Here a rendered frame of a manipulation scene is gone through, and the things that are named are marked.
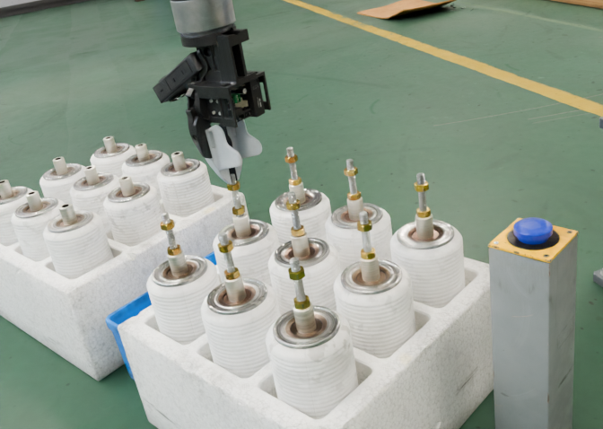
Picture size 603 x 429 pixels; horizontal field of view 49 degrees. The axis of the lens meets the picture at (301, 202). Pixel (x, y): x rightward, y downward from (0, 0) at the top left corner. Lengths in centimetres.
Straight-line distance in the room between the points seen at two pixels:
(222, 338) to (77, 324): 38
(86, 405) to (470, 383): 60
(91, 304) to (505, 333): 66
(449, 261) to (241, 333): 28
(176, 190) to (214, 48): 46
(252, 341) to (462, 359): 28
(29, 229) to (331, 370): 68
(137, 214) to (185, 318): 33
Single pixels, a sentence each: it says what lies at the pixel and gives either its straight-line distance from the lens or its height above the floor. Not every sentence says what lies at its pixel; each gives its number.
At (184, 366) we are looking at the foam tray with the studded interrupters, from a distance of 87.
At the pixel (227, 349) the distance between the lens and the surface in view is 82.
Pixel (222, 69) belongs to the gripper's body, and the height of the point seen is 50.
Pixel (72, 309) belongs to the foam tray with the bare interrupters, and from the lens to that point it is 113.
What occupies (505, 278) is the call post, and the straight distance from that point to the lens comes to 76.
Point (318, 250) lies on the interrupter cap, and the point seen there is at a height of 25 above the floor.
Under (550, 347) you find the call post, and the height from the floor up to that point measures 20.
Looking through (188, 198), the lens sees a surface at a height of 21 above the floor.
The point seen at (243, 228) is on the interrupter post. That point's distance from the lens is 96.
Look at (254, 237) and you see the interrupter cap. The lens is 95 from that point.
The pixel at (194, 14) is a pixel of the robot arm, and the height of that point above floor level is 57.
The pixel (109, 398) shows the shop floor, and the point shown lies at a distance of 116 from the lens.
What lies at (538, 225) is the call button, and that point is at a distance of 75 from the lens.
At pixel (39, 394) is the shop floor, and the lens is 124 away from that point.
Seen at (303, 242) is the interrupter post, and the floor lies 27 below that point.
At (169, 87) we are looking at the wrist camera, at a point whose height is 48.
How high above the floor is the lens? 69
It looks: 25 degrees down
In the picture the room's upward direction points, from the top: 10 degrees counter-clockwise
